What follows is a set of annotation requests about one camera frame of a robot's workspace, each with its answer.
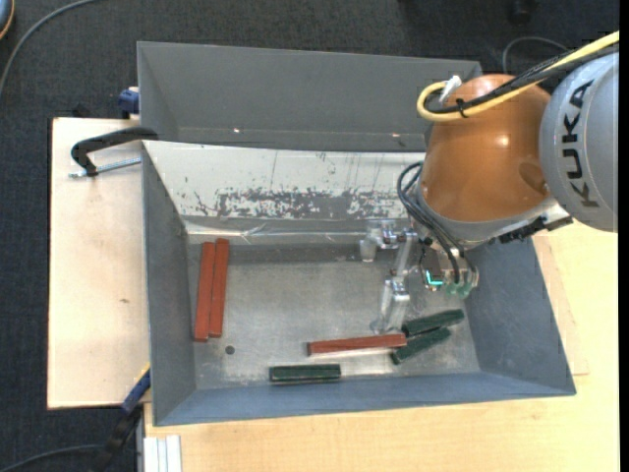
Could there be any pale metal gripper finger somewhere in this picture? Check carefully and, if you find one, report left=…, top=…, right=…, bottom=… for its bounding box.
left=369, top=276, right=412, bottom=335
left=358, top=221, right=407, bottom=264

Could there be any dark green flat block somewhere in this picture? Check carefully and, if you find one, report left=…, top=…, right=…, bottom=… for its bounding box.
left=268, top=363, right=343, bottom=384
left=390, top=326, right=453, bottom=367
left=401, top=308, right=466, bottom=337

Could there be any red-brown flat block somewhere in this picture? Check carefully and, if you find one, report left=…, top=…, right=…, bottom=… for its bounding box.
left=207, top=237, right=231, bottom=339
left=193, top=241, right=217, bottom=343
left=307, top=332, right=409, bottom=358

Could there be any grey metal bin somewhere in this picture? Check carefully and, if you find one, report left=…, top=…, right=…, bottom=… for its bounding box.
left=136, top=40, right=577, bottom=427

